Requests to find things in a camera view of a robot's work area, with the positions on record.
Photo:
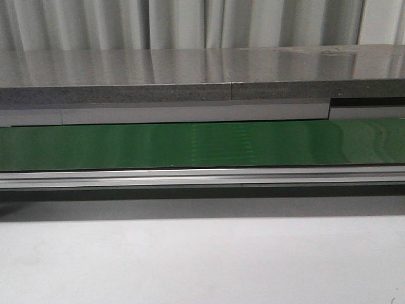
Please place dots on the green conveyor belt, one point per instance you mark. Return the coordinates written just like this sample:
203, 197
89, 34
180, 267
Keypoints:
219, 144

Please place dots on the grey conveyor rear guard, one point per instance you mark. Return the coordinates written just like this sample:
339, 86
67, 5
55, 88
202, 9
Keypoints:
212, 111

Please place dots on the white pleated curtain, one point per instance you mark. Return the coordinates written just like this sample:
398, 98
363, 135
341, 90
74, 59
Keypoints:
77, 25

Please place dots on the aluminium conveyor front rail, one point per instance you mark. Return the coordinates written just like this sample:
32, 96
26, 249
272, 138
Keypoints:
166, 177

